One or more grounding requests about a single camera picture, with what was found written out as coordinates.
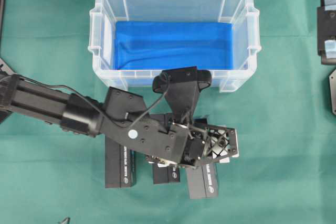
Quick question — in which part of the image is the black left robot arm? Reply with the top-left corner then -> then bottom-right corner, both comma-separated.
1,73 -> 239,168

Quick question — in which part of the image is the black box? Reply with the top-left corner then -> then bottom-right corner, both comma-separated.
105,137 -> 136,188
152,112 -> 182,185
185,163 -> 218,199

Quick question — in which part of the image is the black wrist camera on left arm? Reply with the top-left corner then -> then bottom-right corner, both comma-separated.
152,67 -> 212,124

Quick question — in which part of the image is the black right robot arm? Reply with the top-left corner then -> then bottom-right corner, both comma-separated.
317,0 -> 335,65

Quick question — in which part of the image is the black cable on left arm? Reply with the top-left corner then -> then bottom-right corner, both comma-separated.
15,72 -> 171,127

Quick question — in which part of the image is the blue plastic liner sheet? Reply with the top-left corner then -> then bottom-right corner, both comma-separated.
113,22 -> 234,70

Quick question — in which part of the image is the clear plastic storage case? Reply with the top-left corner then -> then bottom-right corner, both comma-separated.
88,0 -> 261,92

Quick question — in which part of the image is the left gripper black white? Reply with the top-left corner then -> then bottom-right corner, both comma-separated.
145,118 -> 239,169

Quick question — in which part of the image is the small dark clip bottom edge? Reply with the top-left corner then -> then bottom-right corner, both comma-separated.
58,217 -> 71,224

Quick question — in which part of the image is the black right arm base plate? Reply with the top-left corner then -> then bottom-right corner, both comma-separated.
329,69 -> 336,115

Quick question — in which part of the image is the green table cloth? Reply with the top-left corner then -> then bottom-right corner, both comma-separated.
1,0 -> 335,223

